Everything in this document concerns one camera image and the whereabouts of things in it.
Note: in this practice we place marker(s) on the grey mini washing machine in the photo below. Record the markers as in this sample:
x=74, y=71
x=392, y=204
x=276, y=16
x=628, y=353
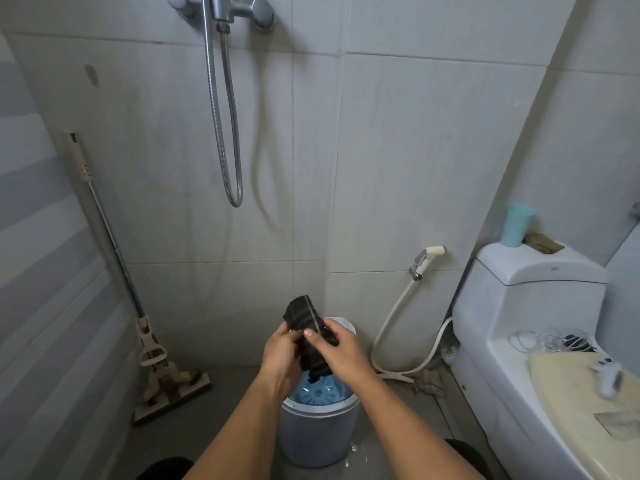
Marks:
x=320, y=429

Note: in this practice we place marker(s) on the black cloth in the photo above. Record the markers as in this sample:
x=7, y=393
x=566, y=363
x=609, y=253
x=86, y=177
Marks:
x=302, y=314

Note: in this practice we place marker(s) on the person's left forearm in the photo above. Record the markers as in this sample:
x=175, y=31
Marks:
x=245, y=434

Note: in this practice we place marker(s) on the beige sponge mop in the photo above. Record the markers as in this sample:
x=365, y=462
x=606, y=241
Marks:
x=150, y=344

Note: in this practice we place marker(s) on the person's right leg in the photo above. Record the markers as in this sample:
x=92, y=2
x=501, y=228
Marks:
x=470, y=462

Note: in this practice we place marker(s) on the person's left hand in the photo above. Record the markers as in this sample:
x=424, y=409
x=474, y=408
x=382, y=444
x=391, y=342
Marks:
x=280, y=359

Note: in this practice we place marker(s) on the white handheld device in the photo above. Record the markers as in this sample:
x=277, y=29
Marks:
x=607, y=377

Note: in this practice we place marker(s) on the black and white object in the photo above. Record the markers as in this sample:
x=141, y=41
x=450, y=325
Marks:
x=577, y=343

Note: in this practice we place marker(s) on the light blue plastic cup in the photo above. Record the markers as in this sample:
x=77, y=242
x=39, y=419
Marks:
x=517, y=227

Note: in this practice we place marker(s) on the white bidet sprayer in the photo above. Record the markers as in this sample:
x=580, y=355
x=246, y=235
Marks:
x=425, y=259

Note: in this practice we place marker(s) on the person's right thumb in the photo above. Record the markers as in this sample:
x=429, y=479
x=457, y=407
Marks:
x=315, y=338

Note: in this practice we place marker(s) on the clear plastic wrapper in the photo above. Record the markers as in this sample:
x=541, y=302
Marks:
x=617, y=423

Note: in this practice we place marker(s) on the brown floor rag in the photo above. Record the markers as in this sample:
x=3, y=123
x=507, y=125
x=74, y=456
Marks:
x=430, y=382

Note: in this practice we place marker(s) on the person's left fingers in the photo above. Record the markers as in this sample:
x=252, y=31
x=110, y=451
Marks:
x=292, y=339

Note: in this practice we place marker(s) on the person's right forearm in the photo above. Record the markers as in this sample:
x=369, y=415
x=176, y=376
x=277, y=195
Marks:
x=410, y=429

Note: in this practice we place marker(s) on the chrome shower mixer faucet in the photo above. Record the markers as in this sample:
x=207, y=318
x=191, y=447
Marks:
x=222, y=7

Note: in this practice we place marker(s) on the white toilet brush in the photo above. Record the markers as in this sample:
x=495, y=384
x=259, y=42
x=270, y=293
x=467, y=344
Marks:
x=450, y=354

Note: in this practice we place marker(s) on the brown cloth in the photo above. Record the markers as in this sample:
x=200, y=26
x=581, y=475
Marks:
x=542, y=243

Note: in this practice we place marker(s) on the white toilet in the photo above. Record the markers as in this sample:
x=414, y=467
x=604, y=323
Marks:
x=495, y=334

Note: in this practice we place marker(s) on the person's right hand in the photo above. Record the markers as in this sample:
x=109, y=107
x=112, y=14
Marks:
x=345, y=357

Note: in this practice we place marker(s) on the beige toilet lid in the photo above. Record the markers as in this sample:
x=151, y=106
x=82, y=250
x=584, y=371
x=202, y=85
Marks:
x=570, y=394

